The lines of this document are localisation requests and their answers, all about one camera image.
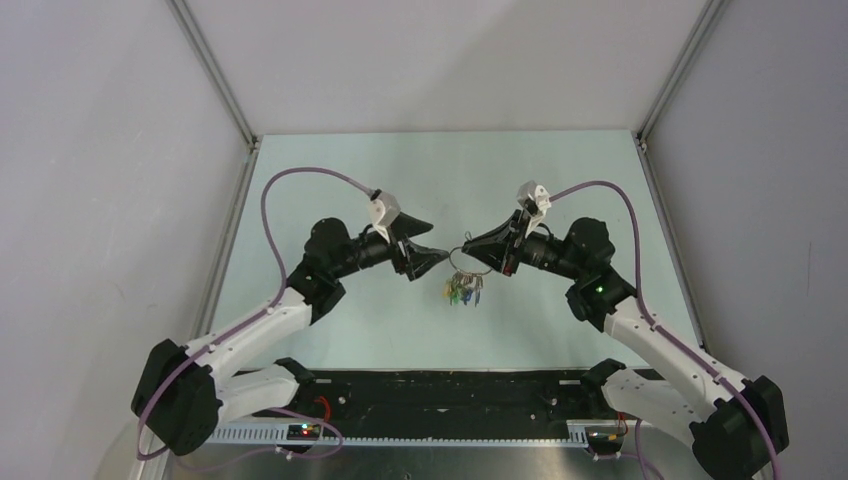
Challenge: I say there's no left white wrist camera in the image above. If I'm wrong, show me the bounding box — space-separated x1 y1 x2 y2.
367 189 401 243

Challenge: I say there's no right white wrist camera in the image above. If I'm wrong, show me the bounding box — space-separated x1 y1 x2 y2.
516 180 551 237

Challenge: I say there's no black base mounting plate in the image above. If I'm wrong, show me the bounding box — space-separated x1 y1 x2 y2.
283 369 639 443

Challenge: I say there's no keyring with coloured keys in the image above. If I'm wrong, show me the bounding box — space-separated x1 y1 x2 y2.
442 245 493 307

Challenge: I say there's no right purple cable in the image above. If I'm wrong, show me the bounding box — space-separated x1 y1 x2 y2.
549 180 780 480

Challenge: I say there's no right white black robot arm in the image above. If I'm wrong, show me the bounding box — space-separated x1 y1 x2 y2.
461 210 789 479

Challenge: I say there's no left aluminium corner post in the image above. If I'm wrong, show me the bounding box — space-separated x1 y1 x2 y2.
166 0 258 152

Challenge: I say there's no right aluminium corner post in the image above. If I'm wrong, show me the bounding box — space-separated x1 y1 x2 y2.
636 0 730 144

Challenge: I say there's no purple cable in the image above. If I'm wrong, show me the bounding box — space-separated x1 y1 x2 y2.
135 166 379 462
549 180 780 480

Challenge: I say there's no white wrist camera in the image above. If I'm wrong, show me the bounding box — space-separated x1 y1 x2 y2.
516 180 551 237
367 189 401 243

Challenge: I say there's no left controller board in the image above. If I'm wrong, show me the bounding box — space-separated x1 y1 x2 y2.
285 423 323 442

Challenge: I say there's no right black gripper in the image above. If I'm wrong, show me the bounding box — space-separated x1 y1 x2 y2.
462 209 584 282

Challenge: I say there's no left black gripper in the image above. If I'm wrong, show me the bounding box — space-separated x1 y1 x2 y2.
331 213 448 281

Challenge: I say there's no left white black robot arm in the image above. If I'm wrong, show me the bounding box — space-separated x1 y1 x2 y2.
131 213 448 456

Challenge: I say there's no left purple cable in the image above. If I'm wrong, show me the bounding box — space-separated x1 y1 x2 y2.
135 166 379 462

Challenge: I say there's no aluminium corner post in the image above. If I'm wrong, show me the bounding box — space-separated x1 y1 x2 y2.
636 0 730 144
166 0 258 152

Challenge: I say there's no right controller board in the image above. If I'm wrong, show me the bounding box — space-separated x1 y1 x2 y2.
587 431 626 445

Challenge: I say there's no aluminium frame rail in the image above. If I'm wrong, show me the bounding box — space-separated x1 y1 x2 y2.
150 377 753 446

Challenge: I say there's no controller board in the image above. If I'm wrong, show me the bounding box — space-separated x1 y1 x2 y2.
587 431 626 445
285 423 323 442

